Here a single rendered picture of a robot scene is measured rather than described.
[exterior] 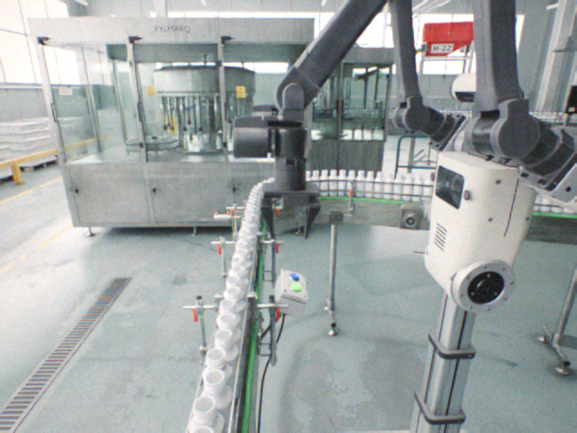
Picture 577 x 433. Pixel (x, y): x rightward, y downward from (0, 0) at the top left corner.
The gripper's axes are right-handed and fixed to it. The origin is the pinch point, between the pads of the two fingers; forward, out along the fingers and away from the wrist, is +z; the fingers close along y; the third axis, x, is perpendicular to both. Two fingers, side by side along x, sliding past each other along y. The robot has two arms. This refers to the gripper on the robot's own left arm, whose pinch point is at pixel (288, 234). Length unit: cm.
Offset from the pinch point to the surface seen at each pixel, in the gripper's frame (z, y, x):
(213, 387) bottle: 24.7, -13.4, -12.4
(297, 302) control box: 31.3, 3.6, 24.9
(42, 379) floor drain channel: 142, -145, 110
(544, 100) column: -24, 670, 847
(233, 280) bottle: 25.3, -14.4, 26.5
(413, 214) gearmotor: 42, 79, 135
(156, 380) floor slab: 141, -75, 108
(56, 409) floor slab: 142, -124, 88
